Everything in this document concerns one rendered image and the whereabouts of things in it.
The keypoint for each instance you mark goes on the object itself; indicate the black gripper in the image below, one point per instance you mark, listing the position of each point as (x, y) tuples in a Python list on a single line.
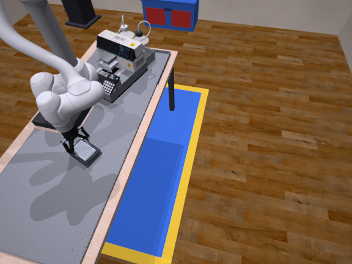
[(70, 137)]

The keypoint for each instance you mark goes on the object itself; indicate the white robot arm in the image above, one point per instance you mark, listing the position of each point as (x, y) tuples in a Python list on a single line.
[(77, 83)]

